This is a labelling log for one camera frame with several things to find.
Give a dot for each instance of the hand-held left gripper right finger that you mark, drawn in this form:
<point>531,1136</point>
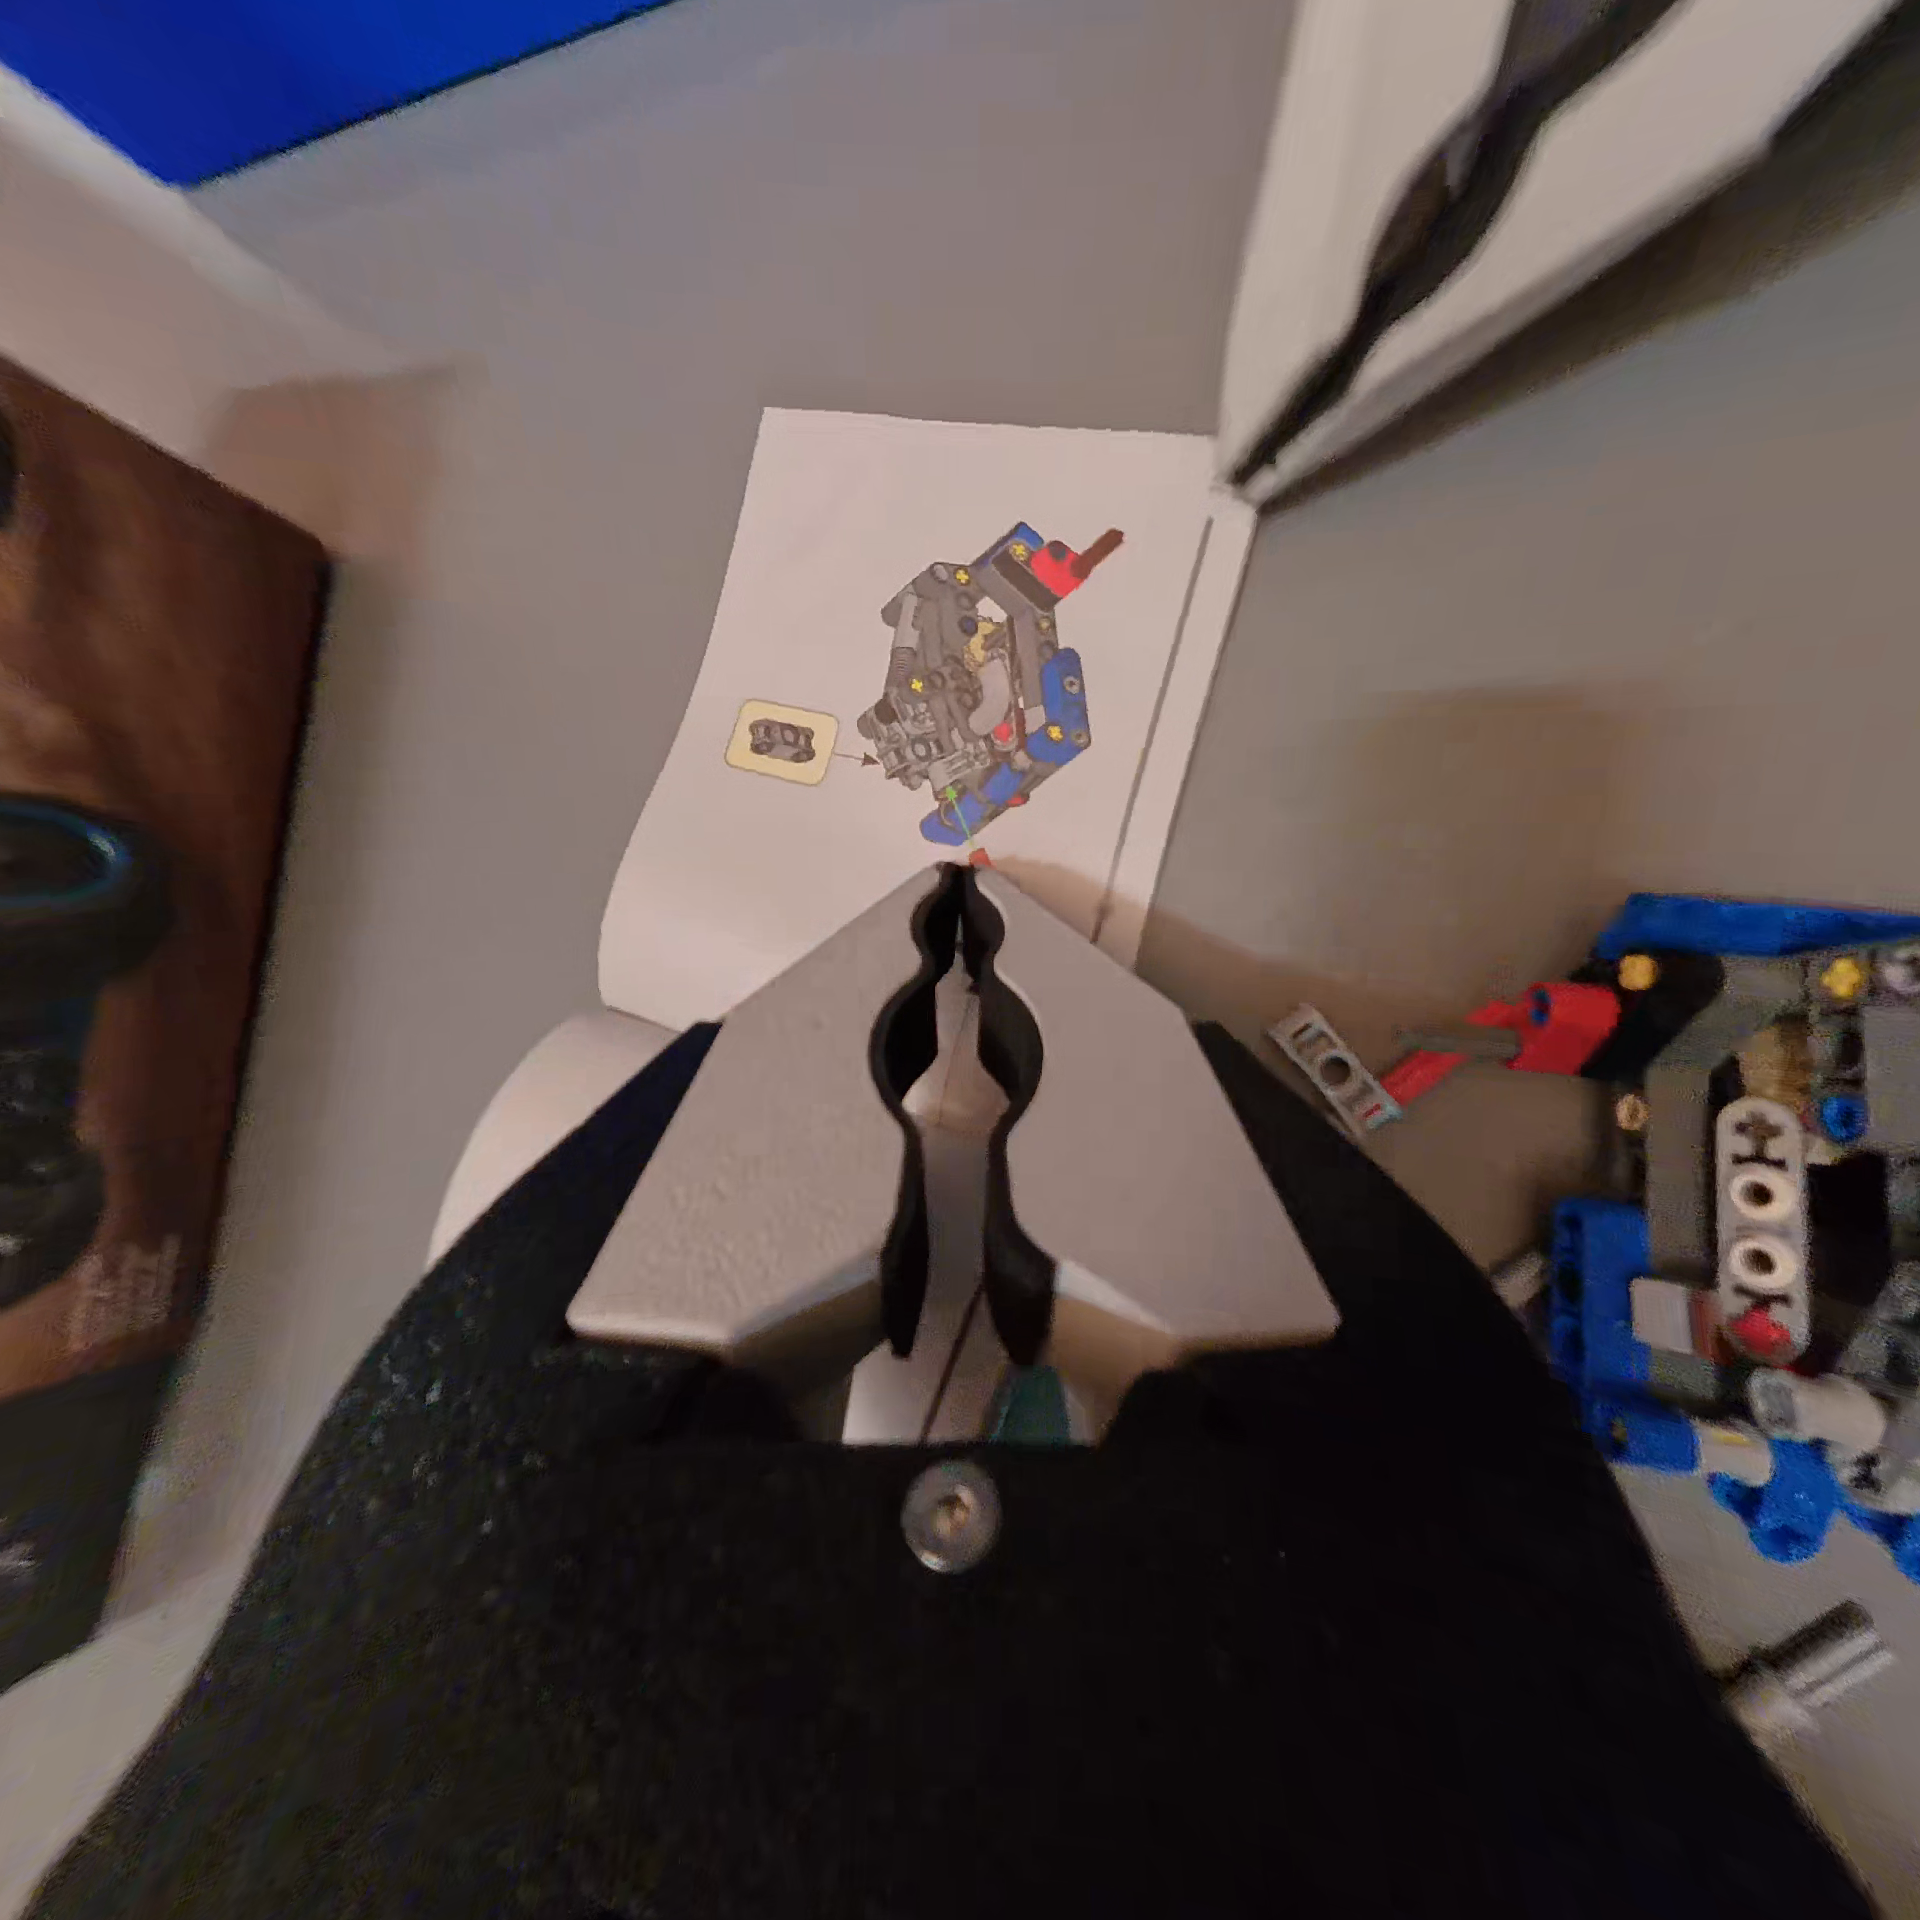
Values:
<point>1171,1201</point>

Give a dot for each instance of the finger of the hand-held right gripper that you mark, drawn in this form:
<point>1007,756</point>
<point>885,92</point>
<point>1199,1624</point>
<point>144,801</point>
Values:
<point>1650,149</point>
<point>1335,149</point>

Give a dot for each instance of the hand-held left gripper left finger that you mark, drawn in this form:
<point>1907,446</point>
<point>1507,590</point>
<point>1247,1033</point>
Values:
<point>734,1201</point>

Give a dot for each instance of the red lego axle with connectors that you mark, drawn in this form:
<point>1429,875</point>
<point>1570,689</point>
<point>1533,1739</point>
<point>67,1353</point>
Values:
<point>1335,1072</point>

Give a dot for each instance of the partly built lego buggy model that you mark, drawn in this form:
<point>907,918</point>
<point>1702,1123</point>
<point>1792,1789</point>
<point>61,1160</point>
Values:
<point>1757,1201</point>

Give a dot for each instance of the lego instruction booklet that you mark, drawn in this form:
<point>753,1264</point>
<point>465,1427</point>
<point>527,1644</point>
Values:
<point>810,599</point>

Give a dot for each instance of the lego set box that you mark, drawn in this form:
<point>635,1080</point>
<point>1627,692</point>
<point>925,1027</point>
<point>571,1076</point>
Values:
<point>166,901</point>

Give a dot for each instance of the blue plastic storage bin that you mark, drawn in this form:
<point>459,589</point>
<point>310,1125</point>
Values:
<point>225,60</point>

